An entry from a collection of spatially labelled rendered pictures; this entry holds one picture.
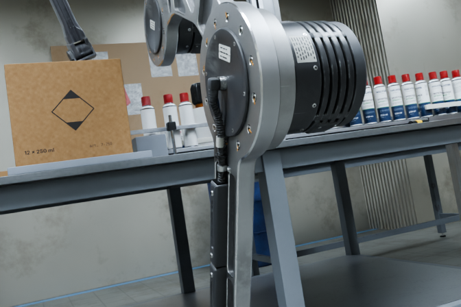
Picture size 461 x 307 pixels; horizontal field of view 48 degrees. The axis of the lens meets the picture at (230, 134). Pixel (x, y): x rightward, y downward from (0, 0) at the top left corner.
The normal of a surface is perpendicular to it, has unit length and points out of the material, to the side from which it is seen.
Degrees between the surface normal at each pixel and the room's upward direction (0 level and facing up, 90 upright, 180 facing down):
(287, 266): 90
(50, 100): 90
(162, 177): 90
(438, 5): 90
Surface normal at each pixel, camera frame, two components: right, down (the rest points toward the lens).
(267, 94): 0.40, 0.22
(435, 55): 0.36, -0.14
